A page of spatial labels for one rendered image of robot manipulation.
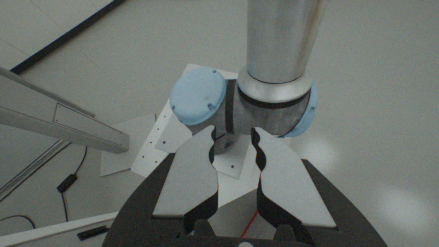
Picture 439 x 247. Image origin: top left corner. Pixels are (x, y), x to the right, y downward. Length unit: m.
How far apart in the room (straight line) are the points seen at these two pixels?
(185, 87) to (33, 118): 0.90
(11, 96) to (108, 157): 0.77
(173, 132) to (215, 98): 0.30
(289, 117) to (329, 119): 1.25
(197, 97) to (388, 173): 1.47
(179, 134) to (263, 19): 0.41
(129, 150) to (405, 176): 2.03
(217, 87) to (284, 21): 0.14
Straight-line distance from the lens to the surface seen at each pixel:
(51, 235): 0.93
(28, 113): 1.10
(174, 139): 0.52
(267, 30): 0.20
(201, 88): 0.28
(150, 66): 1.98
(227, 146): 0.45
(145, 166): 0.55
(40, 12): 2.95
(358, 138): 1.56
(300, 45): 0.21
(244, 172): 0.46
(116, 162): 1.57
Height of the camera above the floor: 1.22
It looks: 66 degrees down
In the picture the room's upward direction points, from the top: 17 degrees counter-clockwise
